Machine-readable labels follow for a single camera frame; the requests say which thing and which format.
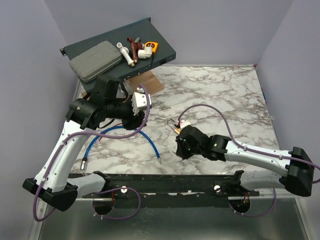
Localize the yellow tape measure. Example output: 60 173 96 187
144 41 159 54

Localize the aluminium extrusion rail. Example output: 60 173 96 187
259 188 303 199

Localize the white pvc pipe fitting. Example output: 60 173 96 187
116 42 135 67

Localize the wooden board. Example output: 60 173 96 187
78 71 164 97

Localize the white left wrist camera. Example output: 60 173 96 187
131 87 152 116

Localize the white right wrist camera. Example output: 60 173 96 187
175 119 191 129

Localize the dark teal rack shelf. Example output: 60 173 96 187
60 18 176 92

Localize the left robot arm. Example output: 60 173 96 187
22 76 152 212

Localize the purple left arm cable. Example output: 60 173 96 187
32 83 152 223

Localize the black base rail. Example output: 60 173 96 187
91 170 259 208

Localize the white pvc elbow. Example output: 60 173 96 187
137 46 153 59

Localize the brass padlock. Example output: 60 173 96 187
166 118 180 134

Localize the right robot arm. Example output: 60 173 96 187
175 125 315 197

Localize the blue cable lock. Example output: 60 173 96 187
80 123 162 171

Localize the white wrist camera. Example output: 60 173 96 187
131 87 152 116
175 119 191 129

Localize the grey plastic tool case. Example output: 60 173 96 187
69 41 122 83

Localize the brown pipe valve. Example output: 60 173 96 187
126 37 143 63

